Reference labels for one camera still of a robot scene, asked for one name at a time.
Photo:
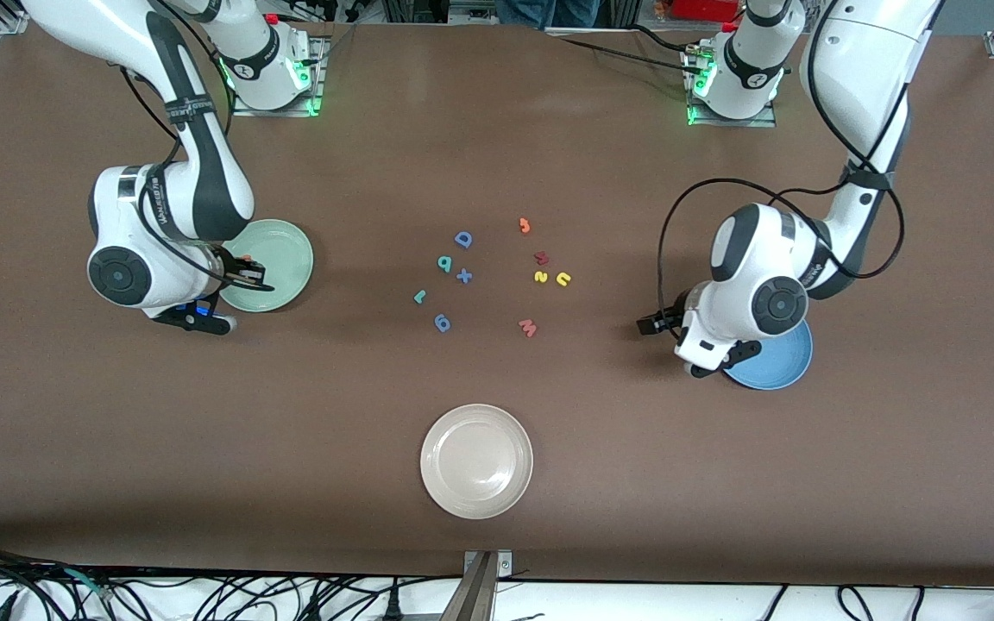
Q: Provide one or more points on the blue plate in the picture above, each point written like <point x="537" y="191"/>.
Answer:
<point x="777" y="366"/>

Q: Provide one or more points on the aluminium table bracket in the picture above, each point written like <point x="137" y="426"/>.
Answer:
<point x="481" y="586"/>

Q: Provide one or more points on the red box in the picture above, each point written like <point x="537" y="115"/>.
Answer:
<point x="704" y="9"/>

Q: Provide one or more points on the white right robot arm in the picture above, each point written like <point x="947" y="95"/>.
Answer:
<point x="204" y="190"/>

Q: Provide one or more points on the pale green plate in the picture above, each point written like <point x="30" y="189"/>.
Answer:
<point x="287" y="254"/>

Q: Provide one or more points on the black power plug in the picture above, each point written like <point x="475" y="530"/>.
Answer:
<point x="393" y="608"/>

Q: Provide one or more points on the beige white plate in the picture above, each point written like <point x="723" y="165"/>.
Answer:
<point x="476" y="461"/>

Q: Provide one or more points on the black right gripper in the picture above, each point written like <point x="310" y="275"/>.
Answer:
<point x="233" y="266"/>

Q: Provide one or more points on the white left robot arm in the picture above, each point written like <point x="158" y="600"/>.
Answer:
<point x="773" y="302"/>

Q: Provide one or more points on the person in blue jeans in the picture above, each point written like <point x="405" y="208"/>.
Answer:
<point x="549" y="10"/>

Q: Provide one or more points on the blue foam number 6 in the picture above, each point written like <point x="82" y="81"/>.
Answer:
<point x="437" y="323"/>

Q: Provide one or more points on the blue foam letter D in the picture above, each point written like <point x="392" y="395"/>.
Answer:
<point x="457" y="239"/>

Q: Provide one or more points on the pink foam letter W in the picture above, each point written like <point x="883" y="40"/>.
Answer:
<point x="528" y="328"/>

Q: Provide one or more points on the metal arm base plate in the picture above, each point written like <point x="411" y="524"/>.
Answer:
<point x="734" y="123"/>
<point x="277" y="112"/>

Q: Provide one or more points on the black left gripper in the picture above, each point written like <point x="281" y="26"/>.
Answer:
<point x="668" y="318"/>

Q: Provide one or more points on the grey power strip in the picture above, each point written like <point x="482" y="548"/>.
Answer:
<point x="471" y="10"/>

